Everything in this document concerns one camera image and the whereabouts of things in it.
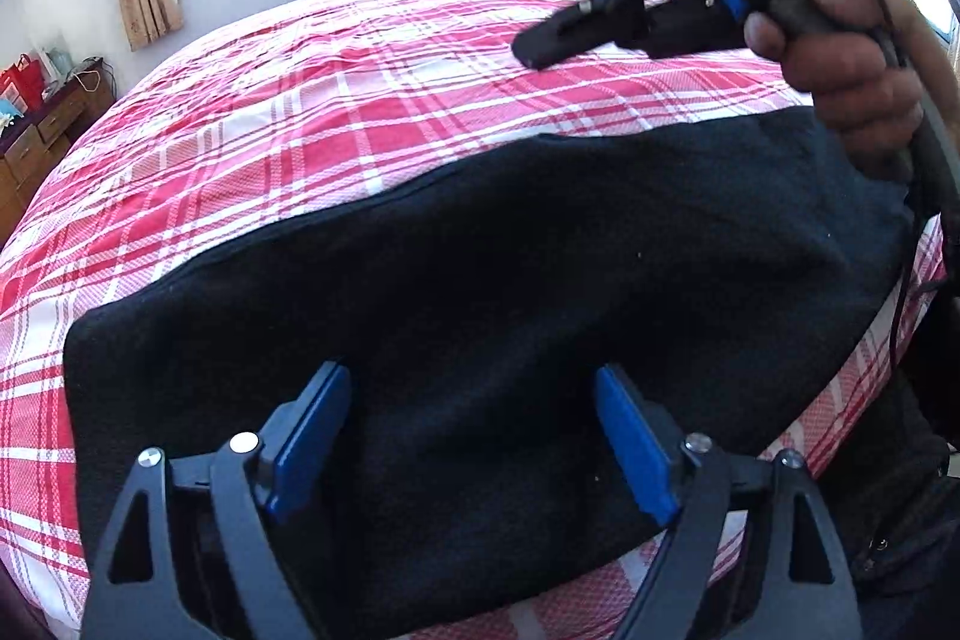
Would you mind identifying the wooden dresser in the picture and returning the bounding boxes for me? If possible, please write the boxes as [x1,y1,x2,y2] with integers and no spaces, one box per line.
[0,57,118,245]

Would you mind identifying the black pants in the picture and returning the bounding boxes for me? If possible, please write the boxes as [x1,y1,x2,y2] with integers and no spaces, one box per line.
[64,107,931,640]

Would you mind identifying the person's dark clothing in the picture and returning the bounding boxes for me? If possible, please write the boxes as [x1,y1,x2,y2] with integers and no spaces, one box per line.
[821,212,960,640]

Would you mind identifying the person's right hand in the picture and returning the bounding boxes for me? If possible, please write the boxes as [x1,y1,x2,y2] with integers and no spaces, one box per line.
[745,0,929,176]

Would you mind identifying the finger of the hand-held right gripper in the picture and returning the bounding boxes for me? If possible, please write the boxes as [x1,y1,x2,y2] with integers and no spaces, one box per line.
[634,0,751,61]
[514,0,653,70]

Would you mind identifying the red gift bag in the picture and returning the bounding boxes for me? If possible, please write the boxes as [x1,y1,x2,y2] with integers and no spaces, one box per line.
[0,53,44,115]

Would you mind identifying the red plaid bed sheet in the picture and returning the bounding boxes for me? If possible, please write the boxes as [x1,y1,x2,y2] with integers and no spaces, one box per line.
[0,0,950,640]

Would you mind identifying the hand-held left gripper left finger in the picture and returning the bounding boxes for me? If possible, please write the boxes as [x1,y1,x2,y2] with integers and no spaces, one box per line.
[79,361,353,640]

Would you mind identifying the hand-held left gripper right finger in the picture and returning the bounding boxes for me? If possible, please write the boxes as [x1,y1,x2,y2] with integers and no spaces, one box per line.
[592,364,863,640]

